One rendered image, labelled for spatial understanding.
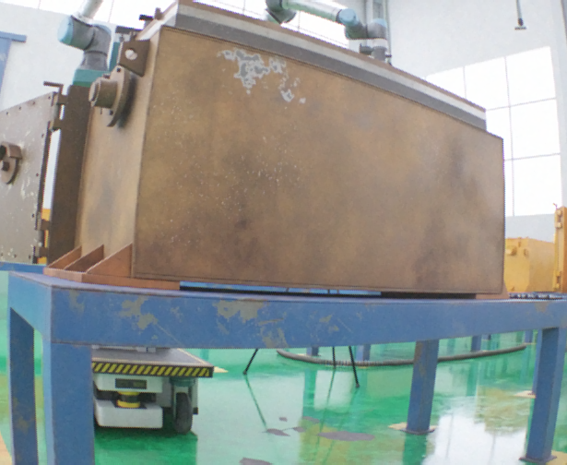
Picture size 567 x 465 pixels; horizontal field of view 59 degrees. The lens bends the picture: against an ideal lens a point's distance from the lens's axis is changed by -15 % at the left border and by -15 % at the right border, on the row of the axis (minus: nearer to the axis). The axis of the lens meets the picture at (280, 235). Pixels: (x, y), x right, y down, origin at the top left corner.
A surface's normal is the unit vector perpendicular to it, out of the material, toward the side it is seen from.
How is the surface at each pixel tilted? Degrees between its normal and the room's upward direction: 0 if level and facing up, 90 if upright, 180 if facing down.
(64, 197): 90
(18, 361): 90
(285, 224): 90
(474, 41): 90
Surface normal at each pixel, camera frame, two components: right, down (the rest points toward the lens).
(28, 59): 0.58, -0.03
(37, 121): -0.53, -0.10
